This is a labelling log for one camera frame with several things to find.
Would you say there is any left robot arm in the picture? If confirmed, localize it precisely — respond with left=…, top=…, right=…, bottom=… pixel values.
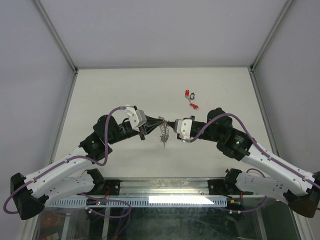
left=3, top=114, right=165, bottom=220

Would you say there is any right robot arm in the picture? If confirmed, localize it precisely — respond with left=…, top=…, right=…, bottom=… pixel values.
left=168, top=108, right=320, bottom=218

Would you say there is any red tag key upper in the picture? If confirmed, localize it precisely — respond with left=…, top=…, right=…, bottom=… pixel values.
left=184, top=89, right=191, bottom=102

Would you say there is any red tag with ring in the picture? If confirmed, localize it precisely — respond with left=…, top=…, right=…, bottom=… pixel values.
left=189, top=103, right=199, bottom=110

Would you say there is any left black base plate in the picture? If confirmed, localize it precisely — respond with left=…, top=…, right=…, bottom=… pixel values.
left=77, top=177, right=123, bottom=196

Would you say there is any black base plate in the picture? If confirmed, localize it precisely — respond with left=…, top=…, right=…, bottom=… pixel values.
left=207, top=179, right=239, bottom=198
left=77, top=177, right=123, bottom=196

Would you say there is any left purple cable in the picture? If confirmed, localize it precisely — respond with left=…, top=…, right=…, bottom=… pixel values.
left=2, top=105, right=132, bottom=220

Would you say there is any aluminium mounting rail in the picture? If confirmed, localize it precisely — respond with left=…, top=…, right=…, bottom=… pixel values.
left=31, top=176, right=301, bottom=198

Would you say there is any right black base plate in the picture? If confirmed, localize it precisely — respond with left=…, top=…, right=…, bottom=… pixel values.
left=207, top=179, right=239, bottom=198

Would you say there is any white slotted cable duct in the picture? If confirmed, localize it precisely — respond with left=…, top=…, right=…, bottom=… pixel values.
left=49, top=195, right=228, bottom=208

